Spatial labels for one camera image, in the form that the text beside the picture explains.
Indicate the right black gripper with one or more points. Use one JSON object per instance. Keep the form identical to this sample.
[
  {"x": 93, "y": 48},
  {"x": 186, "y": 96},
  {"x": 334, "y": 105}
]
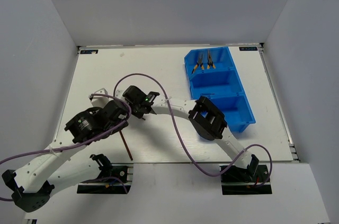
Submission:
[{"x": 140, "y": 115}]

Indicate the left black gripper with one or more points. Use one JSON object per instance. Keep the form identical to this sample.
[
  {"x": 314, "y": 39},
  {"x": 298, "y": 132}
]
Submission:
[{"x": 121, "y": 127}]

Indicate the large red hex key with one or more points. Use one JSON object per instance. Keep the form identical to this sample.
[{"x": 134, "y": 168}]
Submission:
[{"x": 126, "y": 145}]

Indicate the yellow needle-nose pliers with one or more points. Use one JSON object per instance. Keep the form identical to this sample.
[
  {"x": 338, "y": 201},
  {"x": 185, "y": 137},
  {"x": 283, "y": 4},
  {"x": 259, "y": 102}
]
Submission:
[
  {"x": 210, "y": 63},
  {"x": 199, "y": 63}
]

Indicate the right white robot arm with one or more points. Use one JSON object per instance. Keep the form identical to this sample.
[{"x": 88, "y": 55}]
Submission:
[{"x": 208, "y": 121}]

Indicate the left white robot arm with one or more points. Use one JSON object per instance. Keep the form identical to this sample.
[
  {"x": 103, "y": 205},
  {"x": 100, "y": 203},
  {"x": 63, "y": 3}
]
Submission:
[{"x": 36, "y": 182}]

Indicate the left table corner label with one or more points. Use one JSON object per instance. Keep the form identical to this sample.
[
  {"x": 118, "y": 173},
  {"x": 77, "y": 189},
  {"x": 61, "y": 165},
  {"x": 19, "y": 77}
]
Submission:
[{"x": 89, "y": 52}]

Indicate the table corner label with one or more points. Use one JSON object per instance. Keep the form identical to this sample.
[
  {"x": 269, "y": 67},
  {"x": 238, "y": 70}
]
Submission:
[
  {"x": 248, "y": 48},
  {"x": 89, "y": 52}
]

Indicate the blue plastic compartment bin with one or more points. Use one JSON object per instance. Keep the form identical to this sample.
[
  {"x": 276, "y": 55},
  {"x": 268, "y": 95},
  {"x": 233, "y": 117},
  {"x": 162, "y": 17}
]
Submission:
[{"x": 221, "y": 85}]

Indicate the right table corner label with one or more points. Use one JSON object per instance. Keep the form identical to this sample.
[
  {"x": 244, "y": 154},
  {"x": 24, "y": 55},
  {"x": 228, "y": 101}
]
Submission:
[{"x": 248, "y": 48}]

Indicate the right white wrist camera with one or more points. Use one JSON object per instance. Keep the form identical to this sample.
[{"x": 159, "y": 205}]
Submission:
[{"x": 119, "y": 94}]

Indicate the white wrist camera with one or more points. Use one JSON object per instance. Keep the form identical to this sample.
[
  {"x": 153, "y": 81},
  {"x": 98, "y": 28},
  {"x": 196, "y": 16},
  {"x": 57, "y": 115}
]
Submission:
[
  {"x": 101, "y": 94},
  {"x": 119, "y": 94}
]

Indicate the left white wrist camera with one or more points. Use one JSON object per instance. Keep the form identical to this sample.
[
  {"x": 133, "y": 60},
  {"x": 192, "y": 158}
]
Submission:
[{"x": 101, "y": 94}]

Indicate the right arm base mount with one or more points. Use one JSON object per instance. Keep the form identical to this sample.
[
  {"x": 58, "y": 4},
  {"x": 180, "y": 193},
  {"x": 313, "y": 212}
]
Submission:
[{"x": 234, "y": 182}]

